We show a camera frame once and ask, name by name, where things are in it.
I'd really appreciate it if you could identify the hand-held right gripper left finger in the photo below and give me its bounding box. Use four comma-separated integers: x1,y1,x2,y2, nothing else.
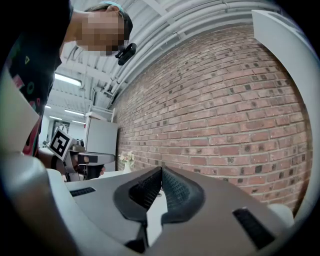
64,166,164,254

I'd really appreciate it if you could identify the teal head strap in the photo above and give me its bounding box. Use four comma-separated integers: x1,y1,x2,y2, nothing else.
98,0,126,14

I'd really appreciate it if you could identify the black head camera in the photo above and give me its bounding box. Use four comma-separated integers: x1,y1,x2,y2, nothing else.
114,42,138,67

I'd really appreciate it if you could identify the person's left forearm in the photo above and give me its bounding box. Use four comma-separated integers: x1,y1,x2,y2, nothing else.
37,147,57,169

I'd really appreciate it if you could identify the bundle of white ceiling pipes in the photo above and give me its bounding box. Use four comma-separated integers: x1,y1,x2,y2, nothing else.
107,0,255,103

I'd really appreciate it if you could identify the white shelf frame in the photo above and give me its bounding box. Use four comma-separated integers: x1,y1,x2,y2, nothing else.
86,104,116,123

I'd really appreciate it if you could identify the large ceiling light bar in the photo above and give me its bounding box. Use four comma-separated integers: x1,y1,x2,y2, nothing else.
54,73,83,88

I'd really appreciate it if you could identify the white cabinet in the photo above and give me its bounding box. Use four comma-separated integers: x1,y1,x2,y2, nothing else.
84,115,119,173

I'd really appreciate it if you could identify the person's left hand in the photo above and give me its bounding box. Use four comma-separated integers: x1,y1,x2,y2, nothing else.
70,153,106,177

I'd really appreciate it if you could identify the pale flower bouquet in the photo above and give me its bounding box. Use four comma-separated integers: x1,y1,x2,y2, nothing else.
118,150,136,166

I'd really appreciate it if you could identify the person's head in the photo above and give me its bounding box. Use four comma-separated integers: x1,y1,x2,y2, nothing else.
59,1,134,58

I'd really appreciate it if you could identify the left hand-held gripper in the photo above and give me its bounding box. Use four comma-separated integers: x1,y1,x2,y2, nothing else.
48,126,116,182

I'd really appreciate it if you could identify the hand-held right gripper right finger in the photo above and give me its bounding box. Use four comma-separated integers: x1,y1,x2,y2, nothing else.
148,166,293,256

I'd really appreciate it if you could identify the dark patterned shirt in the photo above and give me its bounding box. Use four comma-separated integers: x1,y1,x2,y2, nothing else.
6,0,74,158

